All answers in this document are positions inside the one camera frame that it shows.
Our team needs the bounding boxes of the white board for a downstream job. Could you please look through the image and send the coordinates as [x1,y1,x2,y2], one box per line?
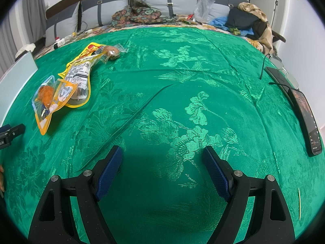
[0,51,38,122]

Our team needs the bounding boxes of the clear packet brown sausage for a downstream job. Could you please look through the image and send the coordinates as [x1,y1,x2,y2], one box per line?
[98,44,129,64]

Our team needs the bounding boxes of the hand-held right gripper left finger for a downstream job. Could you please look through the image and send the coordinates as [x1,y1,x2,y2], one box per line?
[28,145,124,244]

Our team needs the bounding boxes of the black bag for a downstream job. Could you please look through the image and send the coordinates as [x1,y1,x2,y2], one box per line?
[225,7,268,40]

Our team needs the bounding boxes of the floral bedsheet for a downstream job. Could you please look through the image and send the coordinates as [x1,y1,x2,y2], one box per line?
[33,18,277,59]

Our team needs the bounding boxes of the yellow bordered snack packet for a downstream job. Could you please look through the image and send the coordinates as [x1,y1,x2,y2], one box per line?
[58,54,101,106]

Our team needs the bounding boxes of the orange packet chicken leg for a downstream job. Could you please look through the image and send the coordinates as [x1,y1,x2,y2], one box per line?
[32,75,78,136]

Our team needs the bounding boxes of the black smartphone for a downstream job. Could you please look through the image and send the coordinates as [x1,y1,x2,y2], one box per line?
[288,88,323,157]

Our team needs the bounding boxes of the dark patterned cloth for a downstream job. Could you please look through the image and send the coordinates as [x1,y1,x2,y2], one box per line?
[112,0,178,28]

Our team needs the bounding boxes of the grey pillow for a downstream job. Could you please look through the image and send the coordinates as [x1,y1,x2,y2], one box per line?
[137,0,198,18]
[200,0,249,18]
[81,0,131,27]

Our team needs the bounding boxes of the yellow printed snack packet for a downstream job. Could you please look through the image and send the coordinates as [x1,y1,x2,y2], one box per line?
[81,43,107,59]

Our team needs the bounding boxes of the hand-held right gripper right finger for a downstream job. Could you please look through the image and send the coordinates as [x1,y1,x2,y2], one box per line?
[203,146,296,244]

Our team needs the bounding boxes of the eyeglasses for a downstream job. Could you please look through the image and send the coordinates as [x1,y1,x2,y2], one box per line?
[269,56,300,87]

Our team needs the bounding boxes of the grey curtain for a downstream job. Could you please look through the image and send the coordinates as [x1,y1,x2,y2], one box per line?
[0,0,49,64]

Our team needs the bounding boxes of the clear plastic bag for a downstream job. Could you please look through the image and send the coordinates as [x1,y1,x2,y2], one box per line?
[194,0,216,22]

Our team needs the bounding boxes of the white cloth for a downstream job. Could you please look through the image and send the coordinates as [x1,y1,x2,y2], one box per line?
[15,43,36,58]

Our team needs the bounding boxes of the black cable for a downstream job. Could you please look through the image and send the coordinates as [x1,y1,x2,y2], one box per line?
[259,54,271,80]

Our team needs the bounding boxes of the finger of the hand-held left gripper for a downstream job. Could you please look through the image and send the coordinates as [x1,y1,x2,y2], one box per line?
[0,124,26,149]

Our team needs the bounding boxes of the white power strip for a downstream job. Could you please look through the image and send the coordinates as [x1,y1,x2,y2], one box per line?
[53,37,74,50]

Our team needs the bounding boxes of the blue cloth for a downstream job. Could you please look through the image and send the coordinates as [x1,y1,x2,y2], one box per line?
[209,16,254,36]

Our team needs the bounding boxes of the black flat device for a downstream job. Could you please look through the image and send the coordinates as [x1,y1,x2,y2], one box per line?
[265,67,290,92]

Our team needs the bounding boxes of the green patterned tablecloth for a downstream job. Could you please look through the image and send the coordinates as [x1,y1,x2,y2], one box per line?
[0,28,325,244]

